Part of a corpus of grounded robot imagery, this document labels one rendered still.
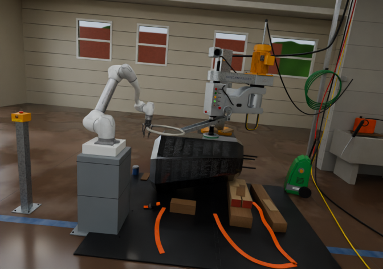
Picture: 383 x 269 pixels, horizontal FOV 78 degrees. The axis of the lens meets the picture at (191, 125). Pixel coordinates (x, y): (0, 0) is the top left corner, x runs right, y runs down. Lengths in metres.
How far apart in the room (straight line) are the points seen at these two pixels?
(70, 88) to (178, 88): 4.23
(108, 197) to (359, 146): 3.98
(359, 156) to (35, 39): 10.67
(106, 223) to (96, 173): 0.53
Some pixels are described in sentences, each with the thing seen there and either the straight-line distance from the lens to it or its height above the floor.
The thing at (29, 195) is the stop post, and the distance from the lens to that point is 3.24.
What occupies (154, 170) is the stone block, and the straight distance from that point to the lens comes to 2.99.
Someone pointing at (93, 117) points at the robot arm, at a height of 1.12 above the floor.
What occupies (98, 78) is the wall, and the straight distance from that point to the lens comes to 9.90.
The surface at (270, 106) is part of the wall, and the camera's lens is 9.61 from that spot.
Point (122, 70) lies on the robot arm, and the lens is 2.57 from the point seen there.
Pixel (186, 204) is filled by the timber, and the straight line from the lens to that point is 2.89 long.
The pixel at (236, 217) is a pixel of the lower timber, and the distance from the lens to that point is 2.83.
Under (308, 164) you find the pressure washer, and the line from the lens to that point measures 3.83.
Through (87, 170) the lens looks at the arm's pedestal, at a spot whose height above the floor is 0.67.
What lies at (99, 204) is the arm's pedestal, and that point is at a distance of 2.54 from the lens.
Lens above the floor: 1.60
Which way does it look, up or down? 12 degrees down
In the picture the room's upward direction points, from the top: 5 degrees clockwise
